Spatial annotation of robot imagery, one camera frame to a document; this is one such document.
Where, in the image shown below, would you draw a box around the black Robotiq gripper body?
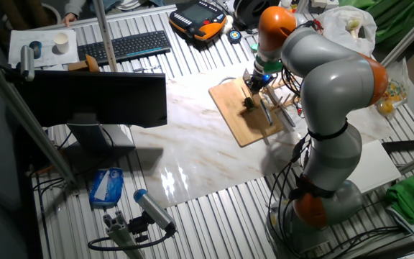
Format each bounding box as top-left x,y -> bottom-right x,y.
247,71 -> 275,93

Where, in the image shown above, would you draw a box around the steel cleaver knife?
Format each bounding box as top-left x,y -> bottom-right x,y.
241,68 -> 273,127

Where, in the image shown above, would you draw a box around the grey sleeved forearm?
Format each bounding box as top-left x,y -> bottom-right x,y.
64,0 -> 89,17

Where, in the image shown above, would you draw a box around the person's bare hand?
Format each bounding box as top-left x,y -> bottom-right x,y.
61,12 -> 78,28

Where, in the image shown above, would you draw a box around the wooden peg knife rack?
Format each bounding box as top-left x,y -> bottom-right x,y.
260,77 -> 301,112

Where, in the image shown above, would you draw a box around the wooden cutting board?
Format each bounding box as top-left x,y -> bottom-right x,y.
208,76 -> 285,148

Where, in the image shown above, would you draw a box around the steel kitchen knife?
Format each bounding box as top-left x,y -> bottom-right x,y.
266,86 -> 290,123
271,86 -> 297,129

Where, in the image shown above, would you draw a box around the small white rounded object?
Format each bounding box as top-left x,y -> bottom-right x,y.
221,14 -> 235,35

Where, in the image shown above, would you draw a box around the white marble pattern mat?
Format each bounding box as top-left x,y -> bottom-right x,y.
129,52 -> 398,210

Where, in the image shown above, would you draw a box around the black orange teach pendant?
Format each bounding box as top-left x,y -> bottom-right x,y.
168,0 -> 228,42

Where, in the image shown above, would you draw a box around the white plastic bag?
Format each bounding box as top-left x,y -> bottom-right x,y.
316,5 -> 377,57

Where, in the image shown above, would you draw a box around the black computer keyboard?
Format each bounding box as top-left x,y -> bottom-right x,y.
77,30 -> 173,65

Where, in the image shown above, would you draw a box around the white flat box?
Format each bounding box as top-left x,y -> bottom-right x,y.
346,139 -> 403,195

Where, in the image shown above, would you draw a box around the green cloth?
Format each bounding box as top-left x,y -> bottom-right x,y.
338,0 -> 414,55
385,167 -> 414,226

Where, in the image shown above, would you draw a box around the black computer monitor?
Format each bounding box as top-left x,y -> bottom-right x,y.
14,70 -> 168,158

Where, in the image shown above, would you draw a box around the black flat bar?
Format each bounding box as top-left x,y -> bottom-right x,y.
382,139 -> 414,154

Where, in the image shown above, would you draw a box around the blue tissue pack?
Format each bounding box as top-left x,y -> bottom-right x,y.
88,167 -> 124,209

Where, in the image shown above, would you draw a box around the small wooden block object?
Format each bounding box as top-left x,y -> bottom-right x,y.
68,53 -> 101,73

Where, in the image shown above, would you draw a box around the white paper cup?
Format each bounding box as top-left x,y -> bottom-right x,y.
53,32 -> 70,55

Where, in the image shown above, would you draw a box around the white paper sheets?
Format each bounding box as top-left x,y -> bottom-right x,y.
8,29 -> 80,69

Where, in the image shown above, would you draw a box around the green printed mount bracket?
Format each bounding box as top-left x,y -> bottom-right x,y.
255,53 -> 284,75

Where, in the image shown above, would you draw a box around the black cable with plug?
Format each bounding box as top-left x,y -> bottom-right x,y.
267,132 -> 312,253

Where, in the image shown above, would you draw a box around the silver camera with blue end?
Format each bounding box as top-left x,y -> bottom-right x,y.
133,188 -> 178,231

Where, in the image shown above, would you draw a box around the black camera clamp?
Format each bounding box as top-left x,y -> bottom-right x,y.
127,212 -> 151,244

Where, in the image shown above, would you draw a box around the aluminium camera bracket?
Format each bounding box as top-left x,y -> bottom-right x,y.
102,210 -> 147,259

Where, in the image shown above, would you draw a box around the black camera cable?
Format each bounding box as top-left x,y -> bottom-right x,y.
87,230 -> 175,252

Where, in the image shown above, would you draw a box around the aluminium diagonal frame beam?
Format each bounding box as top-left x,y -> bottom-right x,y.
0,49 -> 78,185

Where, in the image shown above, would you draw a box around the silver depth camera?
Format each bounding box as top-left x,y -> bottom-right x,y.
19,45 -> 35,82

